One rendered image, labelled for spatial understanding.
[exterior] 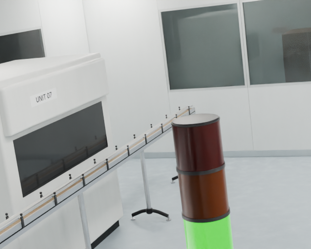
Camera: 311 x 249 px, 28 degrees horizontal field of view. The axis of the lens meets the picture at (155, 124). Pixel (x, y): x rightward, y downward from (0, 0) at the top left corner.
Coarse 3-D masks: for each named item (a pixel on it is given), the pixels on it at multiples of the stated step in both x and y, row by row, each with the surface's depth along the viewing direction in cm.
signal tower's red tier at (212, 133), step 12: (180, 132) 61; (192, 132) 60; (204, 132) 60; (216, 132) 61; (180, 144) 61; (192, 144) 61; (204, 144) 61; (216, 144) 61; (180, 156) 62; (192, 156) 61; (204, 156) 61; (216, 156) 61; (180, 168) 62; (192, 168) 61; (204, 168) 61
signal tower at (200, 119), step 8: (176, 120) 63; (184, 120) 62; (192, 120) 62; (200, 120) 61; (208, 120) 61; (216, 120) 61; (176, 168) 63; (216, 168) 61; (184, 216) 64; (224, 216) 63
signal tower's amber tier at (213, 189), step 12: (180, 180) 63; (192, 180) 62; (204, 180) 61; (216, 180) 62; (180, 192) 64; (192, 192) 62; (204, 192) 62; (216, 192) 62; (192, 204) 62; (204, 204) 62; (216, 204) 62; (228, 204) 64; (192, 216) 63; (204, 216) 62; (216, 216) 62
